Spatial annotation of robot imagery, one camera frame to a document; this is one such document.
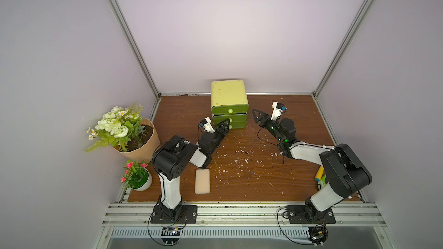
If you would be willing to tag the tan paper flower pot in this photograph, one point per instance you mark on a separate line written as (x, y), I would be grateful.
(144, 153)

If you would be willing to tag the yellow-green drawer cabinet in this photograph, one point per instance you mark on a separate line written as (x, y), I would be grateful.
(229, 92)

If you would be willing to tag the small pink flower pot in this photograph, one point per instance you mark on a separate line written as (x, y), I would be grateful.
(136, 176)

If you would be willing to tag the left controller board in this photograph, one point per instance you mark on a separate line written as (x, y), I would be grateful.
(170, 236)

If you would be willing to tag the aluminium front rail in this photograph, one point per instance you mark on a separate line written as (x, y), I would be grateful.
(246, 214)

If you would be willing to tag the blue garden rake yellow handle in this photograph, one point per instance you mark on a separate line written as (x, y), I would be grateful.
(320, 175)

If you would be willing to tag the controller board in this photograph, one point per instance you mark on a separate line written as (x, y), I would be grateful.
(170, 236)
(318, 234)

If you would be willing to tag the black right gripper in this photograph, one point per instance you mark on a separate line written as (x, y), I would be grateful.
(267, 124)

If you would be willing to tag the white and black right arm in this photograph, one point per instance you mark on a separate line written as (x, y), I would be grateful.
(344, 171)

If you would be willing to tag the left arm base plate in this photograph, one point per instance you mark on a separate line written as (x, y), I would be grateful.
(183, 214)

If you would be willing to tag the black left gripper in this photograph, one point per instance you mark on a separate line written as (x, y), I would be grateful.
(222, 136)

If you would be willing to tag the black garden glove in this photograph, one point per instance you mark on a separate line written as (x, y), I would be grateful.
(321, 183)

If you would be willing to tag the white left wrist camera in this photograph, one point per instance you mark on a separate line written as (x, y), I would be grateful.
(207, 125)

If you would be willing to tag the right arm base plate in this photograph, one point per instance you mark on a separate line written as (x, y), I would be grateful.
(303, 214)

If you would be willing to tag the right controller board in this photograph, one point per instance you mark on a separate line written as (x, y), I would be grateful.
(318, 234)

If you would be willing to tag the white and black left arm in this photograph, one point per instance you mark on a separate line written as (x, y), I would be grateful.
(171, 159)

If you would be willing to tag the cream sponge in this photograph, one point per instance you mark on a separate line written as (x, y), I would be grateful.
(202, 181)

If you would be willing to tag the white flower bouquet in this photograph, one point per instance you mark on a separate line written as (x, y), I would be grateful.
(120, 128)

